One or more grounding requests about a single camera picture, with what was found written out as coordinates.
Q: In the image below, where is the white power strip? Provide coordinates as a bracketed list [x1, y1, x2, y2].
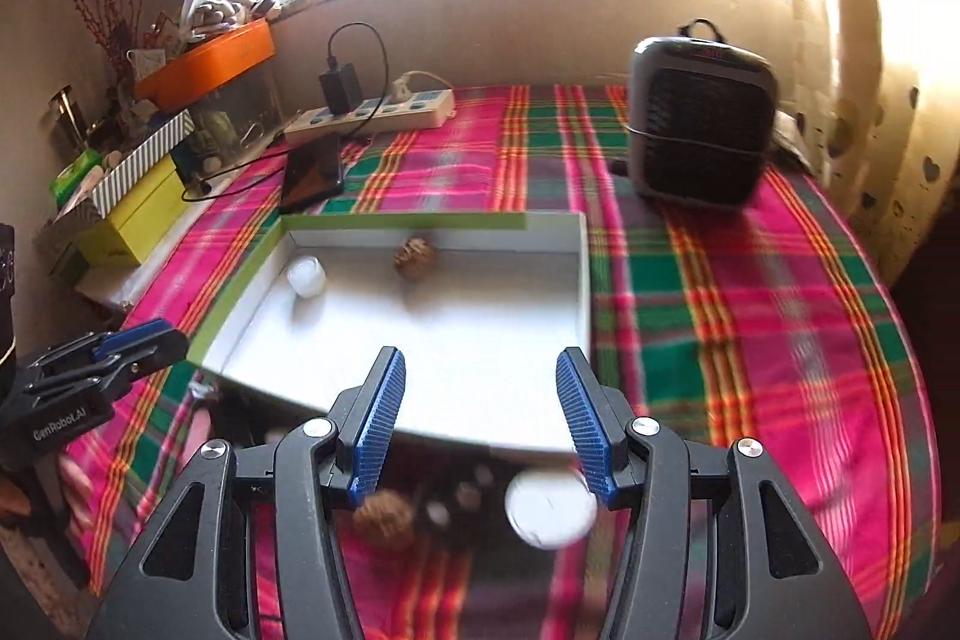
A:
[283, 89, 455, 145]

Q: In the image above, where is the orange storage box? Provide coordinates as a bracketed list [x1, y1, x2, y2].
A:
[133, 19, 275, 112]

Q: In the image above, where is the black smartphone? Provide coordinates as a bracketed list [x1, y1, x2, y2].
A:
[278, 135, 345, 214]

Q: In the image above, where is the brown walnut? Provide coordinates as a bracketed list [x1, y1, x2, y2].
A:
[352, 489, 416, 551]
[394, 237, 436, 283]

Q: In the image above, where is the yellow box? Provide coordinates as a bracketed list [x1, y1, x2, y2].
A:
[76, 156, 187, 266]

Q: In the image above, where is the white plug on strip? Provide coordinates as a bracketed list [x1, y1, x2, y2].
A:
[389, 70, 452, 104]

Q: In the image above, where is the small white cap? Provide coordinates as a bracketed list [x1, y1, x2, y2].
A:
[285, 255, 327, 299]

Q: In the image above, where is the grey black space heater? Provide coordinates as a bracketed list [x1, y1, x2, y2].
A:
[626, 18, 779, 208]

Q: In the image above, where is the striped white box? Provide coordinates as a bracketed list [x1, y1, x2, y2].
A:
[88, 110, 195, 218]

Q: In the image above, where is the black charger cable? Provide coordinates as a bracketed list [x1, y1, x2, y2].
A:
[179, 19, 394, 205]

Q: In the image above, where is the pink plaid cloth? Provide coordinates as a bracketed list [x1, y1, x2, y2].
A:
[67, 86, 940, 638]

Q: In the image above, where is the cream heart curtain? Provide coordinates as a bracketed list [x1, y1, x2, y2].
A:
[793, 0, 958, 283]

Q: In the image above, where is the green tissue pack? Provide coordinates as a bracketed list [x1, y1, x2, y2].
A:
[49, 149, 103, 208]

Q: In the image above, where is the black charger adapter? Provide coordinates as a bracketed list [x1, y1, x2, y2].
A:
[319, 55, 363, 117]

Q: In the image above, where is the green white cardboard box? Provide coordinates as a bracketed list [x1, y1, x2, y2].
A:
[187, 211, 590, 458]

